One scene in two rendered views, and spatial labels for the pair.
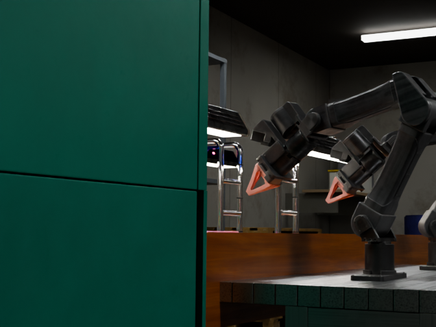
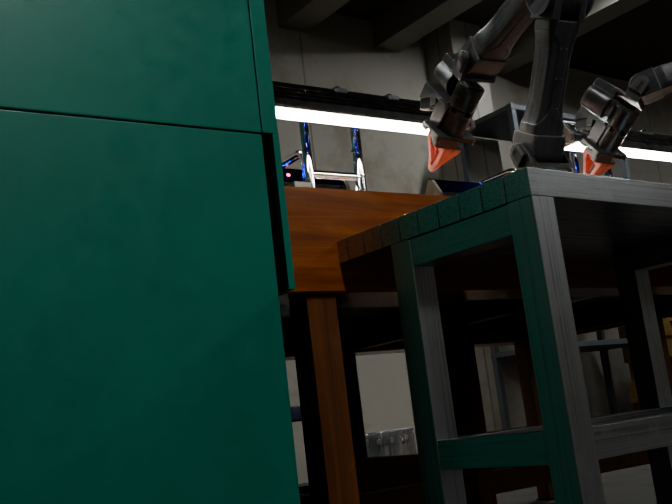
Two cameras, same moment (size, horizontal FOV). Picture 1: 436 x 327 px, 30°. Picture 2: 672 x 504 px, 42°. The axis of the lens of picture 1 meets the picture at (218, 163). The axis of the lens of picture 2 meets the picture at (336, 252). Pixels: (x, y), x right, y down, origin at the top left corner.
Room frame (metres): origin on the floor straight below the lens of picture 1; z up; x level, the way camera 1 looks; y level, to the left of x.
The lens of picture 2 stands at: (0.26, -0.63, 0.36)
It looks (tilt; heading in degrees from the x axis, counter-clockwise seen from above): 11 degrees up; 25
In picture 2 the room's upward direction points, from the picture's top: 7 degrees counter-clockwise
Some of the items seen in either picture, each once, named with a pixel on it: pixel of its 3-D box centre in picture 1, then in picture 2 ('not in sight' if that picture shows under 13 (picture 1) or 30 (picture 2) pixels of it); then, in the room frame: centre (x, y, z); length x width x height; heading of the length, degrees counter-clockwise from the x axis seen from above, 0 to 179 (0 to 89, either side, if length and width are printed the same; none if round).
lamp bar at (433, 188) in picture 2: (194, 152); (499, 194); (3.19, 0.09, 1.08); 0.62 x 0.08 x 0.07; 150
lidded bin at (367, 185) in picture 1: (350, 182); not in sight; (9.75, -1.60, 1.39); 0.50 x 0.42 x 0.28; 153
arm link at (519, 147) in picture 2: (374, 229); (540, 158); (1.76, -0.34, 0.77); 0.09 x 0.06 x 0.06; 139
